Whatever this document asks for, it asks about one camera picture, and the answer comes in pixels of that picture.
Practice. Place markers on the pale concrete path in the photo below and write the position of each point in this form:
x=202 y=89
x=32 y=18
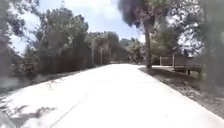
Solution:
x=113 y=100

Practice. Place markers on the tall dark tree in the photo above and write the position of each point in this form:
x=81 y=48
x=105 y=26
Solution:
x=148 y=46

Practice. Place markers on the row of trees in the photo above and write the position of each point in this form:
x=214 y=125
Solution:
x=63 y=43

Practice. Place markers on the wooden fence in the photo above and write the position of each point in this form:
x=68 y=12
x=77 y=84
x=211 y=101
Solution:
x=186 y=61

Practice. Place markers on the bare dirt verge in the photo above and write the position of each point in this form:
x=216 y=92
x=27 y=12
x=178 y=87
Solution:
x=193 y=90

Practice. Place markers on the shaded dirt verge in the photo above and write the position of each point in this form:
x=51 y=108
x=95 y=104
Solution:
x=20 y=85

